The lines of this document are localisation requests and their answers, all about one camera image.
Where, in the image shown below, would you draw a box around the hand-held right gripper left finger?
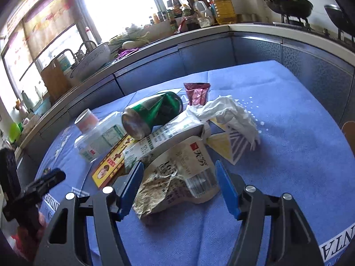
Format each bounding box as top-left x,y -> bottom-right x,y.
33,161 -> 145,266

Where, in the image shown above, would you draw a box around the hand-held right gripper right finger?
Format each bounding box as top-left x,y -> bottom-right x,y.
215,159 -> 325,266

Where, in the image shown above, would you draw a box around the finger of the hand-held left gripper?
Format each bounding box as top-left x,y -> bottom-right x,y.
29,168 -> 66,198

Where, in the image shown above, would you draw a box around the red yellow box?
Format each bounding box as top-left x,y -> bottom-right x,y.
91,134 -> 139,190

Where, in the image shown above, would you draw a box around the brown paper food pouch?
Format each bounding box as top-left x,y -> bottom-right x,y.
132,136 -> 222,219

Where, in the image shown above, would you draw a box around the clear plastic bottle green label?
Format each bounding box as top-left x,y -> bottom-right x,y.
74,108 -> 128,162

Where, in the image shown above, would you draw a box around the white green milk carton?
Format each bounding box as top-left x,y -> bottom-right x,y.
123,111 -> 211,172

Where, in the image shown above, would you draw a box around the white tissue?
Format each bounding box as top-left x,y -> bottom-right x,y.
186,95 -> 261,151

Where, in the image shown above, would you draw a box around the red snack packet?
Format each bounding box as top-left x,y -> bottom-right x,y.
183,82 -> 211,106

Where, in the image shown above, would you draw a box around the person's left hand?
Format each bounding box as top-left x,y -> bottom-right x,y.
11,211 -> 49,259

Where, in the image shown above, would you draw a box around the green plastic cup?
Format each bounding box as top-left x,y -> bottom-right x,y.
8,122 -> 22,144

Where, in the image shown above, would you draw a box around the blue printed tablecloth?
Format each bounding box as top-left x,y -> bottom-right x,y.
35,60 -> 355,266

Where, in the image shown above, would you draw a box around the wooden cutting board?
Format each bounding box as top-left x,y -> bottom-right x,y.
41,59 -> 73,102

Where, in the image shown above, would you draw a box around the blue kitchen cabinet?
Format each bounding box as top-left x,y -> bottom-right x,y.
15,23 -> 355,172

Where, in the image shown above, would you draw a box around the wooden chair back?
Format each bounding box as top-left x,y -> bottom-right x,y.
342,121 -> 355,146

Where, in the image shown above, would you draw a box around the purple vegetable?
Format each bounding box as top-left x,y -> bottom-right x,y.
117,48 -> 140,59

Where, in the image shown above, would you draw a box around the steel kitchen faucet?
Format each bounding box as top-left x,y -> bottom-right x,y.
78,40 -> 97,57

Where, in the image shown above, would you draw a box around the green onions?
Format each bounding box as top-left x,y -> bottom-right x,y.
109,31 -> 151,46

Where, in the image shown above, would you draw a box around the reddish window poster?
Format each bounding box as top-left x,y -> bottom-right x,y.
7,0 -> 81,70

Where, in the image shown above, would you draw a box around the row of sauce bottles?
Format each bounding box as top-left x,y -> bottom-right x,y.
148,0 -> 183,32

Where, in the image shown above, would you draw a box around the white plastic jug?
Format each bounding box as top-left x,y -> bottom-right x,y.
193,0 -> 215,28

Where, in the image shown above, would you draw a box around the yellow cooking oil bottle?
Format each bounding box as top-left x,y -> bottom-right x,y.
212,0 -> 237,25

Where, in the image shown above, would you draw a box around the black gas stove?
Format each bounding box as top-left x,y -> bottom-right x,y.
273,15 -> 355,38

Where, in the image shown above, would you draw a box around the kitchen window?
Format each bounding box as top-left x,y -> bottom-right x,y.
0,0 -> 178,117

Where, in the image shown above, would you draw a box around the black wok with lid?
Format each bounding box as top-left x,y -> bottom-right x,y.
236,0 -> 314,18

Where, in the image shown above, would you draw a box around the black frying pan with lid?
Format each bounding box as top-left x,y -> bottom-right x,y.
324,4 -> 355,35

